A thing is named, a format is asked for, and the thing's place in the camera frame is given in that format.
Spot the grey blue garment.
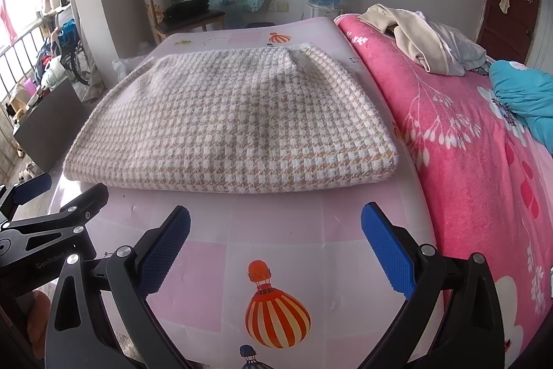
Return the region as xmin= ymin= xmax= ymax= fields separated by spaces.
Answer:
xmin=428 ymin=21 xmax=491 ymax=71

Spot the metal railing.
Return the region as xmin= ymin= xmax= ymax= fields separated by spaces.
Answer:
xmin=0 ymin=21 xmax=48 ymax=162

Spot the bicycle wheel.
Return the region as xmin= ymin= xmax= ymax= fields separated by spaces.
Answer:
xmin=60 ymin=43 xmax=93 ymax=86

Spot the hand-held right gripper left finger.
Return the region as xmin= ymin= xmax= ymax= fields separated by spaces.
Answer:
xmin=44 ymin=205 xmax=191 ymax=369

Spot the red hanging garment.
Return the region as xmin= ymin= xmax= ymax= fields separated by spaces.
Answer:
xmin=0 ymin=0 xmax=18 ymax=43

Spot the white water dispenser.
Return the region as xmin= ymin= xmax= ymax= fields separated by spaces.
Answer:
xmin=306 ymin=3 xmax=344 ymax=21

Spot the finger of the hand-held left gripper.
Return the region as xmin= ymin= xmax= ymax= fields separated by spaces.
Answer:
xmin=0 ymin=183 xmax=109 ymax=261
xmin=0 ymin=173 xmax=53 ymax=225

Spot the dark cabinet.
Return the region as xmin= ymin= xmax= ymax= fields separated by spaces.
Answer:
xmin=13 ymin=75 xmax=85 ymax=173

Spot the blue bag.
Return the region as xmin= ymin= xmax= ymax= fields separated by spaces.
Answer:
xmin=58 ymin=20 xmax=77 ymax=47

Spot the pink floral blanket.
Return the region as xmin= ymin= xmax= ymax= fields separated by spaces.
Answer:
xmin=336 ymin=15 xmax=553 ymax=369

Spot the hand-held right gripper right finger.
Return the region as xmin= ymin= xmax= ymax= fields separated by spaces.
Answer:
xmin=358 ymin=202 xmax=505 ymax=369

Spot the white plastic bag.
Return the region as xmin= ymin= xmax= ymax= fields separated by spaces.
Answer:
xmin=112 ymin=55 xmax=150 ymax=80

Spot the wooden chair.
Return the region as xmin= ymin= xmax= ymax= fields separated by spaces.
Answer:
xmin=142 ymin=0 xmax=227 ymax=45

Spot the black bag on chair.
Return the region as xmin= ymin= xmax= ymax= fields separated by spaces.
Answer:
xmin=164 ymin=0 xmax=211 ymax=19

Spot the beige houndstooth fluffy sweater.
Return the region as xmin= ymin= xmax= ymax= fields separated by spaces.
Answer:
xmin=63 ymin=43 xmax=399 ymax=195

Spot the person's left forearm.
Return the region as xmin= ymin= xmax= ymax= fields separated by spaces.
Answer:
xmin=26 ymin=291 xmax=57 ymax=337

